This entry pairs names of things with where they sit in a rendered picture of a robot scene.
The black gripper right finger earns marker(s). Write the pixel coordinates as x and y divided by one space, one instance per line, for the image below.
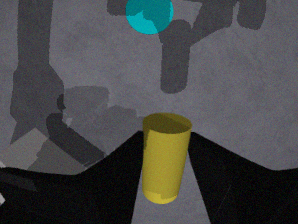
236 191

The yellow cylinder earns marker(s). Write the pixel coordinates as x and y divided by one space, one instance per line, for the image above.
165 146

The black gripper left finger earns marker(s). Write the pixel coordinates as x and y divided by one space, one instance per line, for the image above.
103 194

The cyan circle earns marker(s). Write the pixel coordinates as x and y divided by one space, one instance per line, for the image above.
149 16

